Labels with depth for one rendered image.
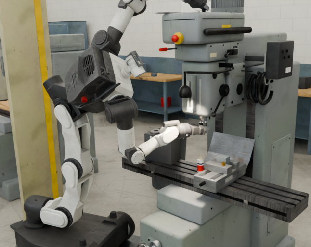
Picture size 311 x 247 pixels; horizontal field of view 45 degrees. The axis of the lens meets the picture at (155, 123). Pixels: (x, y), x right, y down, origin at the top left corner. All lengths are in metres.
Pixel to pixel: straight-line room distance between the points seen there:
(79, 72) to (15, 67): 1.46
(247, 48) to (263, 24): 4.30
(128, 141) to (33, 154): 1.73
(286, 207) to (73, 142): 1.21
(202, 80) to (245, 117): 0.55
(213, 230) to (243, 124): 0.73
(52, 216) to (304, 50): 4.97
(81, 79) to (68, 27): 7.35
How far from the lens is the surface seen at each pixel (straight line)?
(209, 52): 2.08
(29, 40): 3.47
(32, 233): 2.63
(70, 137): 2.23
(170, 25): 2.10
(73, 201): 2.41
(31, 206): 2.63
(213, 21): 2.09
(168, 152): 2.52
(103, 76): 1.90
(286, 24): 6.58
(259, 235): 2.83
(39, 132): 3.58
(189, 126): 2.23
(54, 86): 2.23
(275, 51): 2.24
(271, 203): 2.08
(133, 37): 8.59
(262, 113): 2.52
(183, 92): 2.05
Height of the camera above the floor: 1.82
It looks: 14 degrees down
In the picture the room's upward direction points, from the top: 1 degrees counter-clockwise
